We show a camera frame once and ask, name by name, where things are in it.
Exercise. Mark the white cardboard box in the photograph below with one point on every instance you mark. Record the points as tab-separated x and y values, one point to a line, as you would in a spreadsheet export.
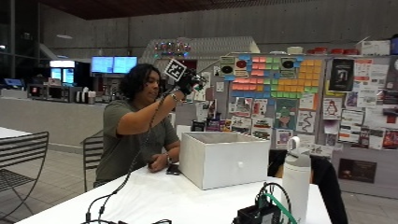
374	48

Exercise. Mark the lit drinks fridge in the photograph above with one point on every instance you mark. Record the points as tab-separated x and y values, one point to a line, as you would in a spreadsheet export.
65	73

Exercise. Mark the black electronic device box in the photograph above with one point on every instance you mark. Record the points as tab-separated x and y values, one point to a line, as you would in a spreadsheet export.
255	215

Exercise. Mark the the person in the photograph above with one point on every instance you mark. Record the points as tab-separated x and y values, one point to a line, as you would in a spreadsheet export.
124	140

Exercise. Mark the white round container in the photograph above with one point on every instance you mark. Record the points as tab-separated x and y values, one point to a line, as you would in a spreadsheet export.
294	50

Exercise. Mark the grey service counter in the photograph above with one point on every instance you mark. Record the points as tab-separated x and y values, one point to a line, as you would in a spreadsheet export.
49	119

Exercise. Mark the white water bottle grey lid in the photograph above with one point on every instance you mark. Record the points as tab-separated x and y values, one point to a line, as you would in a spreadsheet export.
295	180

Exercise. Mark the white side table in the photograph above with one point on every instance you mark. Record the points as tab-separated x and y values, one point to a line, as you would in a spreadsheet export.
9	132

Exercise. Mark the black metal slatted chair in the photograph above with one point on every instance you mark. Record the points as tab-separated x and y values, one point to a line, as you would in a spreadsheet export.
92	155
20	161

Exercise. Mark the block of coloured sticky notes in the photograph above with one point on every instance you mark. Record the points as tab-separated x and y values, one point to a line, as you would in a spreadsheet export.
281	77

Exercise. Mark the white marker cube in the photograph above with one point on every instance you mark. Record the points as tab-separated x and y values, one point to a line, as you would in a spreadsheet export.
174	69

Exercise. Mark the pair of blue wall screens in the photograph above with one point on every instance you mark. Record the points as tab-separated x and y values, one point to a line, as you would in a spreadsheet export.
113	64

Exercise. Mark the black jacket on chair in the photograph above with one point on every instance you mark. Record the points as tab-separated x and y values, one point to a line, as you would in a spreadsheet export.
331	186

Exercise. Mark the wristwatch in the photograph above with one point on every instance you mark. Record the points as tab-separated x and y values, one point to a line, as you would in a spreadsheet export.
168	159

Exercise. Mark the notice board with posters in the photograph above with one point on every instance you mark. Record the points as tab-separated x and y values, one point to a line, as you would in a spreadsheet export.
355	102

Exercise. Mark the white open storage box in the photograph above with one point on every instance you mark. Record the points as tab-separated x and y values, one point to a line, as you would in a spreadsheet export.
225	163

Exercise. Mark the row of red containers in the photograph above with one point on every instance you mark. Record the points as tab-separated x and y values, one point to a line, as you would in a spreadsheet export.
333	51

